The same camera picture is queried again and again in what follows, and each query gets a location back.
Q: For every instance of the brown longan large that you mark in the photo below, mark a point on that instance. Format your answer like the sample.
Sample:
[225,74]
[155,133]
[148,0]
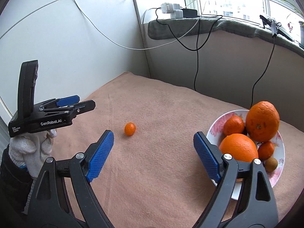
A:
[270,164]

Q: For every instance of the smooth large orange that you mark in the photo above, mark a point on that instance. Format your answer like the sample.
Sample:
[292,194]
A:
[240,147]

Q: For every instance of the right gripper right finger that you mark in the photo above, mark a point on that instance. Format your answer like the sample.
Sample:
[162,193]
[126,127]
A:
[256,204]

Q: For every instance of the spotted large orange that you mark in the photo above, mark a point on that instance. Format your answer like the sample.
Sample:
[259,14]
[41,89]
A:
[262,121]

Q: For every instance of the black clip device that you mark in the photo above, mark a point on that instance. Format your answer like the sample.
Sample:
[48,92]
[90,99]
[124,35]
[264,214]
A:
[275,27]

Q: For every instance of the floral white plate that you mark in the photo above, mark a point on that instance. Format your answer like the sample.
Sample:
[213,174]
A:
[215,136]

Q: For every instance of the white gloved left hand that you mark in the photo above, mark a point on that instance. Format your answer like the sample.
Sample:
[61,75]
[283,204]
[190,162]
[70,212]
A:
[30,150]

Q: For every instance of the grey-green sill cloth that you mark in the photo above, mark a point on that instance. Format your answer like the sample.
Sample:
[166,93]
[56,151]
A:
[175,28]

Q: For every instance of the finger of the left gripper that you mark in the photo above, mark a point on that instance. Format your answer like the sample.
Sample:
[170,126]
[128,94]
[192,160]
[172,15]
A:
[80,108]
[62,102]

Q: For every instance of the small kumquat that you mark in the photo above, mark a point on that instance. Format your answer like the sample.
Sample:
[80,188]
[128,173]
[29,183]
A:
[130,129]

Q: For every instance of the black power brick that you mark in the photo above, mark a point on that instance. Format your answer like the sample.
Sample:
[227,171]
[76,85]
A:
[189,13]

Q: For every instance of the mandarin orange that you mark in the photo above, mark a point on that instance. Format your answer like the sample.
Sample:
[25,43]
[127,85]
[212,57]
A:
[233,125]
[266,150]

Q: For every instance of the white power adapters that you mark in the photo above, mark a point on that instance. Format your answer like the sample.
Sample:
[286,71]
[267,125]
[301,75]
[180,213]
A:
[173,9]

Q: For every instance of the black camera box left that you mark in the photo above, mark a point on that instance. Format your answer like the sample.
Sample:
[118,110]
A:
[26,88]

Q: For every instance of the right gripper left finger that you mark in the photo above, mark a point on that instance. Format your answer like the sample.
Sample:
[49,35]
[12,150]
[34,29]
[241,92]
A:
[50,205]

